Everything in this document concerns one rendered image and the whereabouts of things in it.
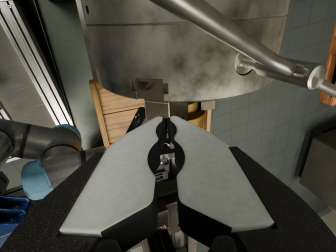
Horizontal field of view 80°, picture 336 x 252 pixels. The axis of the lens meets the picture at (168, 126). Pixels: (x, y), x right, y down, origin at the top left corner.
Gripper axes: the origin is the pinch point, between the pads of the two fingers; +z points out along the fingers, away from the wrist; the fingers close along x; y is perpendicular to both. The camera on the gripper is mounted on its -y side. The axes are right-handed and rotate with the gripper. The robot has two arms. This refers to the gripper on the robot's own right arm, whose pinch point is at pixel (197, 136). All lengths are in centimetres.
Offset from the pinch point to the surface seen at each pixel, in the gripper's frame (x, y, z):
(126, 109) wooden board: -19.9, -0.4, -13.0
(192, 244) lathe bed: -21, 85, 13
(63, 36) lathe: -55, -18, -28
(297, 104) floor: -108, 65, 181
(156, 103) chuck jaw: 10.0, -14.2, -12.4
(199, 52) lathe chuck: 14.4, -21.4, -8.5
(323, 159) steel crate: -78, 128, 212
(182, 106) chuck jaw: 6.3, -11.3, -6.8
